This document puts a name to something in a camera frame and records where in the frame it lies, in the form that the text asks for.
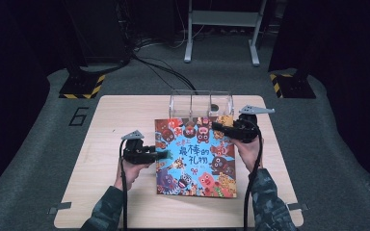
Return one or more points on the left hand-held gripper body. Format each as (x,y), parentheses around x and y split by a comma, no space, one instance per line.
(136,149)

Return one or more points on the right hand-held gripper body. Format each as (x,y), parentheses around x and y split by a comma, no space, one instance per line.
(247,126)

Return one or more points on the clear acrylic divided box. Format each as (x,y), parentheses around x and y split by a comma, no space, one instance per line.
(199,104)

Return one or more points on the colourful picture book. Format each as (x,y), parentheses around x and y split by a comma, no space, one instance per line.
(196,157)

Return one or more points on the person's left hand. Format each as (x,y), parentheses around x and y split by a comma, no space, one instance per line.
(131,173)

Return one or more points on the person's right hand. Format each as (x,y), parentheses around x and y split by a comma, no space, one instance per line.
(249,154)

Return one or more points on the black base with striped edge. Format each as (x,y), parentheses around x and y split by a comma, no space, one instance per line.
(82,86)
(294,86)

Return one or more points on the grey tape tab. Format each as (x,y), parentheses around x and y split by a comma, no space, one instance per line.
(298,206)
(59,207)

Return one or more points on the white metal stand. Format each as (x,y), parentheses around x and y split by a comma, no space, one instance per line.
(224,19)

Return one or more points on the dark cabinet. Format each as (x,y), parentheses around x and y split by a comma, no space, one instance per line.
(96,29)

